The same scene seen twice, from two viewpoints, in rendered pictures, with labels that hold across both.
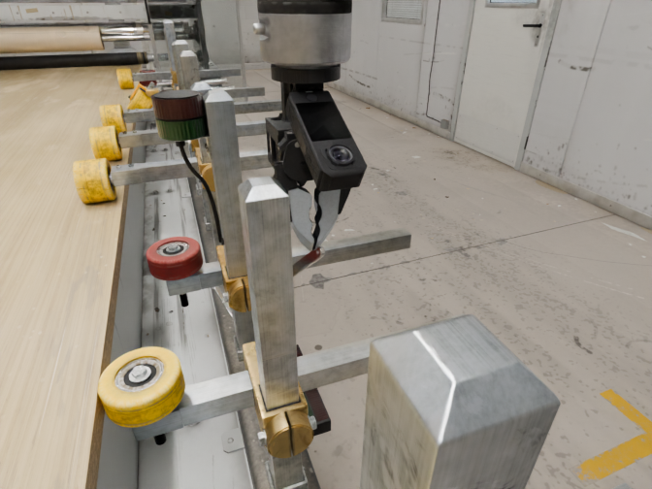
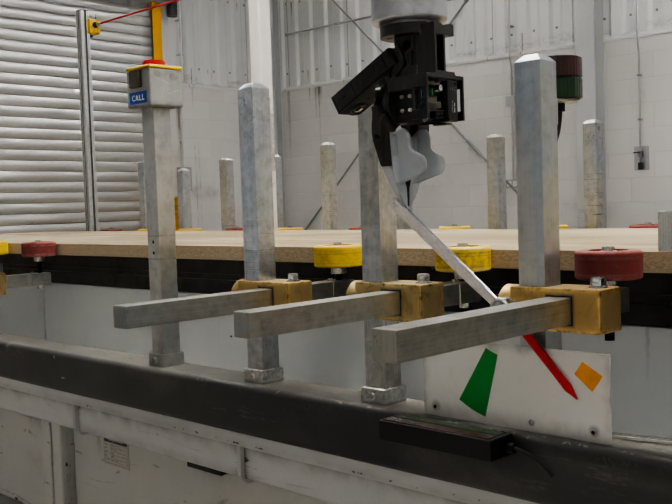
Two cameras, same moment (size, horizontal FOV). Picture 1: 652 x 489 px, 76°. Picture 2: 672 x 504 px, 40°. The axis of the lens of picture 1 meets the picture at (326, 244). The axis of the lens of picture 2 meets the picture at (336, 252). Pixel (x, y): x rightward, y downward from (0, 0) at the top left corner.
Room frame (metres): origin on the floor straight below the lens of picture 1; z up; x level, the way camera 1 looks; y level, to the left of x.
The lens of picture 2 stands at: (1.41, -0.54, 0.97)
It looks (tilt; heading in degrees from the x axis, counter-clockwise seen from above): 3 degrees down; 154
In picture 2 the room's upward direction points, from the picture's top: 2 degrees counter-clockwise
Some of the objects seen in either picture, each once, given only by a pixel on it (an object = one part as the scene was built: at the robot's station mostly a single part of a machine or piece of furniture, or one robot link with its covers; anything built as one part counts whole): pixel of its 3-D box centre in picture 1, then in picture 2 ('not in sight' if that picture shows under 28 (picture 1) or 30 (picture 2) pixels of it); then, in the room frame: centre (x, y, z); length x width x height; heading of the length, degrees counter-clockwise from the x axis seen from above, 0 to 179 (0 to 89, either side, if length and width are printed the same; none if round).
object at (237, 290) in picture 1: (236, 276); (558, 306); (0.57, 0.15, 0.85); 0.13 x 0.06 x 0.05; 20
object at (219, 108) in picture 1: (237, 254); (539, 261); (0.55, 0.14, 0.90); 0.03 x 0.03 x 0.48; 20
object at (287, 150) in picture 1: (305, 122); (416, 77); (0.47, 0.02, 1.12); 0.09 x 0.08 x 0.12; 20
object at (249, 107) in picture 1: (201, 110); not in sight; (1.30, 0.38, 0.95); 0.50 x 0.04 x 0.04; 110
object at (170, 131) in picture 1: (181, 124); (557, 90); (0.53, 0.18, 1.10); 0.06 x 0.06 x 0.02
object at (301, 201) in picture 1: (295, 211); (424, 167); (0.46, 0.04, 1.01); 0.06 x 0.03 x 0.09; 20
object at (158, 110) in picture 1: (179, 104); (556, 69); (0.53, 0.18, 1.13); 0.06 x 0.06 x 0.02
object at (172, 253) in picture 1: (179, 276); (608, 293); (0.55, 0.24, 0.85); 0.08 x 0.08 x 0.11
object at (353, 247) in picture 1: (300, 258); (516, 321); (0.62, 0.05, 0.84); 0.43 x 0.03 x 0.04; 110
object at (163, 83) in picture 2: not in sight; (155, 89); (-0.17, -0.12, 1.18); 0.07 x 0.07 x 0.08; 20
